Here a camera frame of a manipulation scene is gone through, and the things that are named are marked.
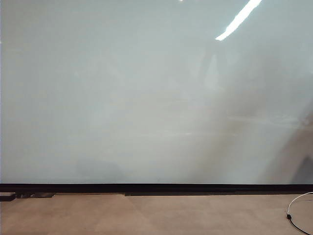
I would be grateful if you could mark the whiteboard with black frame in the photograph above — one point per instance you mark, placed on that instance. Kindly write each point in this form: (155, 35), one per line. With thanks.
(146, 85)

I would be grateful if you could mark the black whiteboard tray rail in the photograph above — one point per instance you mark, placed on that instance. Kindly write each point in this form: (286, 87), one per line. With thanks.
(195, 194)

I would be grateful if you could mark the black block under whiteboard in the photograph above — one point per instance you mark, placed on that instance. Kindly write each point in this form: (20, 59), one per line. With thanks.
(6, 197)

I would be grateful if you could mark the dark grey flat bracket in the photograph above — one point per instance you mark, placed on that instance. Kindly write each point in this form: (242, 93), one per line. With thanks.
(36, 195)

